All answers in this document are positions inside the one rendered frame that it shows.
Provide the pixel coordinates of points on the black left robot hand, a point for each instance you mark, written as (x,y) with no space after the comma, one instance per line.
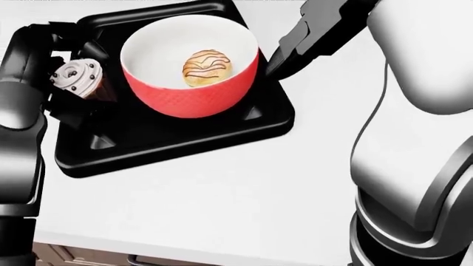
(66,110)

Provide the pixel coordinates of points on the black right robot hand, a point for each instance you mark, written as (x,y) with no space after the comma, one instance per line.
(310,38)

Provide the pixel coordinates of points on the cupcake with white frosting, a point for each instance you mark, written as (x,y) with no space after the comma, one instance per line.
(83,77)

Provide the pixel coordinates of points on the red bowl white inside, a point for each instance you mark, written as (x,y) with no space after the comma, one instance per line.
(192,99)

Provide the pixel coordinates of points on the glazed donut with chocolate drizzle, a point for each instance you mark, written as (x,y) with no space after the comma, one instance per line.
(207,67)

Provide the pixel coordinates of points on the black square tray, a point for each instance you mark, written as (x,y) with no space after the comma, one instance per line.
(177,138)

